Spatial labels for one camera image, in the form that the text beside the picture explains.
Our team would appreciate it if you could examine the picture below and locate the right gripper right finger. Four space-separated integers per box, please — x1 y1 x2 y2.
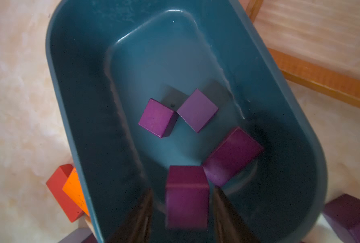
213 186 260 243

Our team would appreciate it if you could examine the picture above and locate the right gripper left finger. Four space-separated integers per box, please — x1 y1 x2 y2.
106 188 153 243

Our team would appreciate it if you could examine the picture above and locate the purple long block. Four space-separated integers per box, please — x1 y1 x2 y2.
202 127 264 187

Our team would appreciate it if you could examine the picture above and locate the teal plastic storage bin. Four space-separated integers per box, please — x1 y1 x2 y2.
45 1 327 243

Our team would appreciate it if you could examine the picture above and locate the natural wood triangle block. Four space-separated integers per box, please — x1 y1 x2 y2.
85 216 97 238

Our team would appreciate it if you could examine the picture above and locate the orange block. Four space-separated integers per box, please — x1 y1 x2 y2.
63 168 90 217

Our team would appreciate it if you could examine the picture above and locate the red block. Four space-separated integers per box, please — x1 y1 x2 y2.
46 164 84 222

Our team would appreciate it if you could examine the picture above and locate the lone purple cube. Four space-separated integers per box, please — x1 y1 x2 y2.
322 194 360 243

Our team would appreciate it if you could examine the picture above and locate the wooden three-tier shelf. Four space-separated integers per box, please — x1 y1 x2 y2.
241 1 360 108

